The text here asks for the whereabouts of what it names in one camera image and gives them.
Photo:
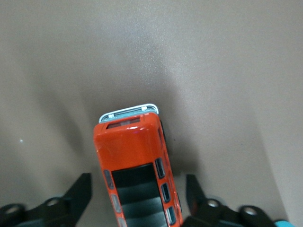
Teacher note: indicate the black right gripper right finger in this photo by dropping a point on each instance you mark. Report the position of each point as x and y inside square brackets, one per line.
[201, 212]

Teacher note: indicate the blue plastic box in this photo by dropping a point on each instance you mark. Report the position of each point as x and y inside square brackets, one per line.
[285, 224]

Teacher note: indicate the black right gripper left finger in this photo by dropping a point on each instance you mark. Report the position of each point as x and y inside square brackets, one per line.
[75, 201]

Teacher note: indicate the orange toy bus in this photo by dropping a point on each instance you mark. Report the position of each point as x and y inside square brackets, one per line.
[127, 144]

